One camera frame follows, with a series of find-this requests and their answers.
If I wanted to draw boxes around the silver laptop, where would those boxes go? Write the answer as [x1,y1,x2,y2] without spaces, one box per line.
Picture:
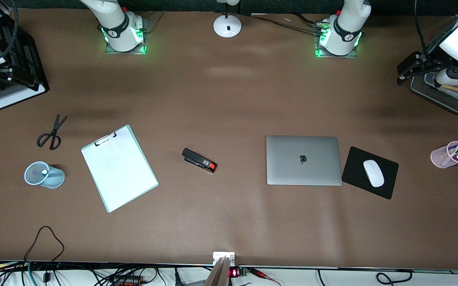
[266,135,343,186]

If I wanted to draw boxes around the white paper sheet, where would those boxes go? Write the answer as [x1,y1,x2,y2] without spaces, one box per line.
[0,83,47,110]

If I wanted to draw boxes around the black stacked paper tray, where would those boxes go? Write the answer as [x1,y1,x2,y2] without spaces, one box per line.
[0,8,50,111]

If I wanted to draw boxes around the pink mesh pen cup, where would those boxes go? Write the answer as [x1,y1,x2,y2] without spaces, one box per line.
[430,141,458,169]

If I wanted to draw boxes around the white computer mouse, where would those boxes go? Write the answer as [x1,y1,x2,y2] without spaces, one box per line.
[363,160,385,188]

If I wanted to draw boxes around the black mouse pad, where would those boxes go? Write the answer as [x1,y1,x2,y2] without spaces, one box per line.
[341,146,400,200]

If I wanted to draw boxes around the light blue mesh cup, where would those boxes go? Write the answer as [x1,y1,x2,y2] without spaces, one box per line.
[24,161,65,189]

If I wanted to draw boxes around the white clipboard teal edge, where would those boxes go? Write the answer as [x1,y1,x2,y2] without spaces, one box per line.
[81,124,159,213]

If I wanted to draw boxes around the white lamp base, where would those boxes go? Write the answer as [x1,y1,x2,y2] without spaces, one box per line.
[213,0,242,39]

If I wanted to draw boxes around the black stapler red tip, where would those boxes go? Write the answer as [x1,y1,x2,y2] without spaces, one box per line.
[182,148,217,174]

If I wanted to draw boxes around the orange black connector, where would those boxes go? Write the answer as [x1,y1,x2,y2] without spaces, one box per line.
[112,275,144,285]

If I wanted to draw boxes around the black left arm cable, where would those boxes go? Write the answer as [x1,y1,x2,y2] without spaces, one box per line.
[413,0,432,58]

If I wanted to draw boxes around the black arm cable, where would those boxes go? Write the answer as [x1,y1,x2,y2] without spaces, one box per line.
[0,0,18,64]
[413,0,432,58]

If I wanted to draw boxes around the black wire mesh tray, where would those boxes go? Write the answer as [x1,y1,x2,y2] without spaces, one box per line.
[410,4,458,116]

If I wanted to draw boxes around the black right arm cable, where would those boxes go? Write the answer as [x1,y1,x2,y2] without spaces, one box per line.
[0,0,18,64]

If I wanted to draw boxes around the black handled scissors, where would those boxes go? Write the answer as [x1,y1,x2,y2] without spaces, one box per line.
[37,114,68,151]

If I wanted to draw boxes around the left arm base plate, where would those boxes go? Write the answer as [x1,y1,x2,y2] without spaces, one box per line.
[314,24,359,59]

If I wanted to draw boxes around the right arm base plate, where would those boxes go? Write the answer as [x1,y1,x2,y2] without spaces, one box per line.
[105,18,147,55]

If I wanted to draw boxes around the black table cable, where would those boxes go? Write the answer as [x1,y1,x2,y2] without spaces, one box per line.
[251,14,325,33]

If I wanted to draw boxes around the clear acrylic bracket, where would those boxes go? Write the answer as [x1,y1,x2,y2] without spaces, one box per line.
[145,11,167,34]

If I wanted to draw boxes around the brown looped cable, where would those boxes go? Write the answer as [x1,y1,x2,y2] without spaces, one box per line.
[24,226,65,263]

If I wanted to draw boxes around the teal cable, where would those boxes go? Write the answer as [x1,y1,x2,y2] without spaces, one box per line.
[27,262,38,286]

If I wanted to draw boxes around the black looped cable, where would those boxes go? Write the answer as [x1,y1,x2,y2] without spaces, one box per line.
[375,270,413,286]

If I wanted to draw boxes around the red wire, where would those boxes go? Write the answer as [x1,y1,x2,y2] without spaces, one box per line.
[249,268,282,286]

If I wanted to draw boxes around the brown camera post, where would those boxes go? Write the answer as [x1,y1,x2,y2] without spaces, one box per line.
[204,256,231,286]

